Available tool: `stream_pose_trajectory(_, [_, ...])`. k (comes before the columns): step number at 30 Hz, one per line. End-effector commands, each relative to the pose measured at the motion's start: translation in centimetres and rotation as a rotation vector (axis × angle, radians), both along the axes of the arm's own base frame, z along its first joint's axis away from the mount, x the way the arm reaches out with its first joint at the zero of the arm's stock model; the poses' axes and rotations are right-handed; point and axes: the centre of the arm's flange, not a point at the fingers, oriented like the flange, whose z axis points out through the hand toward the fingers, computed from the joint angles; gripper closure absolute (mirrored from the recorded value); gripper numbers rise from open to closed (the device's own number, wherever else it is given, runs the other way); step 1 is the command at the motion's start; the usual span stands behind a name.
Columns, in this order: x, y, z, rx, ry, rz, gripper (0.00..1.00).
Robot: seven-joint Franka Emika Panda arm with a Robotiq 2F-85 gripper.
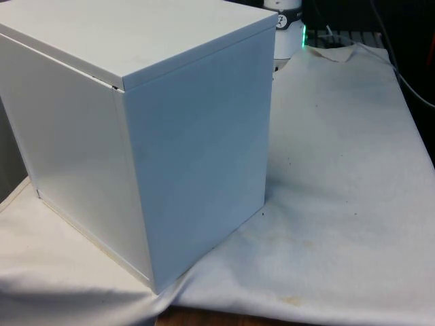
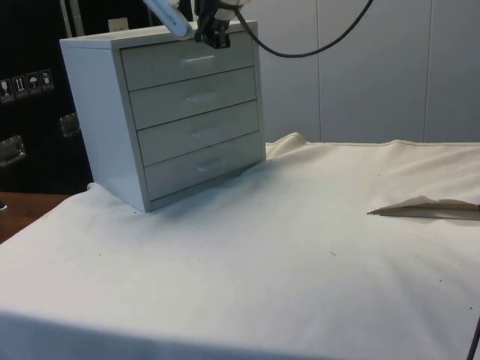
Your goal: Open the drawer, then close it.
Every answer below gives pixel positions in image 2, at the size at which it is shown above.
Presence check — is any white chest of drawers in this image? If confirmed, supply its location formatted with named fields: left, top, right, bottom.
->
left=59, top=20, right=268, bottom=214

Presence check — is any black cable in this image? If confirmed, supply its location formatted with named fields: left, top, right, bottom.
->
left=235, top=0, right=375, bottom=59
left=466, top=313, right=480, bottom=360

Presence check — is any black cabinet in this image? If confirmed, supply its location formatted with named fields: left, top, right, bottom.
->
left=0, top=0, right=146, bottom=196

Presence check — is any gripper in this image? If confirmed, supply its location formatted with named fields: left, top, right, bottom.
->
left=194, top=0, right=228, bottom=35

